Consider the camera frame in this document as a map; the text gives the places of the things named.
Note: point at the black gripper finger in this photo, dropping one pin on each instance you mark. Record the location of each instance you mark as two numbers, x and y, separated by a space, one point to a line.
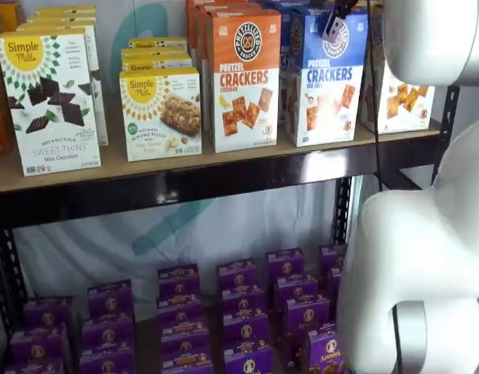
332 29

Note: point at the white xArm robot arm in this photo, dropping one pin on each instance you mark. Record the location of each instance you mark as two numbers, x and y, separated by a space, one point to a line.
418 253

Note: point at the blue white pretzel crackers box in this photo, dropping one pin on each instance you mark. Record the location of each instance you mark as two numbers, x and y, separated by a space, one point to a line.
328 105
274 4

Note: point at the orange cheddar pretzel crackers box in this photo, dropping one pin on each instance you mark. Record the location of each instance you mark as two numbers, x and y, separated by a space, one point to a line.
202 39
245 78
191 23

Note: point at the yellow white pretzel crackers box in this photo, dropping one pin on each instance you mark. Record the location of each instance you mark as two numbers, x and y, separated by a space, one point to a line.
402 111

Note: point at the Simple Mills almond bars box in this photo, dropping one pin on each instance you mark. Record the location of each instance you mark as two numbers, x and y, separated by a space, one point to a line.
161 117
157 43
157 62

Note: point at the purple Annie's snack box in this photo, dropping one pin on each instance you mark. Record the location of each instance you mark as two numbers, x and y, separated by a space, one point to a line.
106 335
249 362
110 300
334 280
106 364
237 272
307 313
188 366
241 300
325 354
48 311
178 280
38 344
180 309
186 348
295 290
245 329
332 257
32 368
184 329
286 265

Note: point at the Simple Mills Sweet Thins box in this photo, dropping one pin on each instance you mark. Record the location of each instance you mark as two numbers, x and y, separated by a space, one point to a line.
62 15
64 8
101 117
48 101

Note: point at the wooden shelf board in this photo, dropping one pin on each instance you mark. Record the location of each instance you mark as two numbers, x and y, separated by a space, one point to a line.
114 167

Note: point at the white teal printed backdrop banner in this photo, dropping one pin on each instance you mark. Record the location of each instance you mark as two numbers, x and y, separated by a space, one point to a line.
106 249

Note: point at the purple snack boxes group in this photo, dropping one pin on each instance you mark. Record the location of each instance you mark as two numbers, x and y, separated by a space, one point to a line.
145 343

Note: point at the black metal shelving frame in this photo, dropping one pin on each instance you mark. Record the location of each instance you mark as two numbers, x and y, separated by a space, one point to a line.
184 187

